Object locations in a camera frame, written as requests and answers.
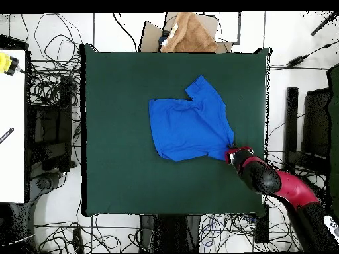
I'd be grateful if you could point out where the blue shirt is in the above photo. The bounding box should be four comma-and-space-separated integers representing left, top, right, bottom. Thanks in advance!
148, 74, 236, 163

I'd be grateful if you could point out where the black chair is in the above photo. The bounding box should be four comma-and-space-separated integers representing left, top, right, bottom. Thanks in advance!
284, 87, 332, 173

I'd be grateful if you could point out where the brown towel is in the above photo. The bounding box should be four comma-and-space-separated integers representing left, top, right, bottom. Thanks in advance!
159, 11, 220, 53

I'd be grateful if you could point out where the dark green table cloth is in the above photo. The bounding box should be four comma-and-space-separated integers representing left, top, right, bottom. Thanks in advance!
79, 43, 272, 217

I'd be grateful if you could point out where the cardboard box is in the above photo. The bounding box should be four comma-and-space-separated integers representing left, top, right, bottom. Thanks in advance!
139, 11, 234, 53

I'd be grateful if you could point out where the black rod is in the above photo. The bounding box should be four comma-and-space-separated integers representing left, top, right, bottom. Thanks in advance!
310, 11, 339, 36

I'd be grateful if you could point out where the white table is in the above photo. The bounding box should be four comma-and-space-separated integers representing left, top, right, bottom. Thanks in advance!
0, 48, 27, 204

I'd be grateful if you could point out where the black marker pen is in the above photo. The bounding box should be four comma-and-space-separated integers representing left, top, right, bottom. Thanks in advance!
0, 127, 15, 145

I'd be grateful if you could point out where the yellow and black tool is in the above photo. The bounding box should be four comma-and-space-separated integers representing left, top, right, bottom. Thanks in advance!
0, 52, 20, 77

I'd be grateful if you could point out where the black cable tangle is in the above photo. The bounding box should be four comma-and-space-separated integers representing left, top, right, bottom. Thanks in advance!
198, 212, 303, 252
34, 216, 141, 253
22, 13, 83, 109
266, 150, 328, 191

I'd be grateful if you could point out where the black power adapter with cable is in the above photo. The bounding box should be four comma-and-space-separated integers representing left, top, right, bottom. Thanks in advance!
269, 39, 339, 71

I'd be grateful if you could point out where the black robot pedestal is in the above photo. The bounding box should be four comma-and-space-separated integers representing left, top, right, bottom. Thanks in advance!
139, 214, 202, 253

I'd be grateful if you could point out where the black metal frame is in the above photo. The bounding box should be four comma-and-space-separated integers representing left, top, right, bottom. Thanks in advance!
26, 75, 77, 173

